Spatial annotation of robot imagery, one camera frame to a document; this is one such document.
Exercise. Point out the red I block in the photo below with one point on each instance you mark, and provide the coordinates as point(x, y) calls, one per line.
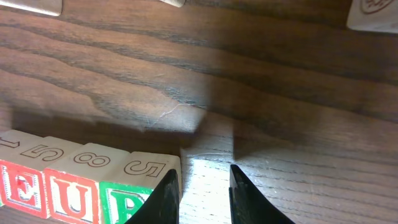
point(176, 3)

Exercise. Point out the green N block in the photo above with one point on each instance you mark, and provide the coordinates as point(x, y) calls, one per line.
point(21, 171)

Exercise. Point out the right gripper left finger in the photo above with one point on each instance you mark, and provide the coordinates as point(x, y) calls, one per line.
point(162, 206)

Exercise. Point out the red E block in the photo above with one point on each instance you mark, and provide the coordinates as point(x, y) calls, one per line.
point(55, 149)

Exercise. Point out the green R block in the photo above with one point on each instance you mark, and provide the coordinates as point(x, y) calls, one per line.
point(125, 189)

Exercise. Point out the red u block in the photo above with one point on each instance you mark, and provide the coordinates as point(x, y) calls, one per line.
point(73, 182)
point(373, 16)

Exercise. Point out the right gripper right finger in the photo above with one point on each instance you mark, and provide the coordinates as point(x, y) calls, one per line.
point(248, 205)

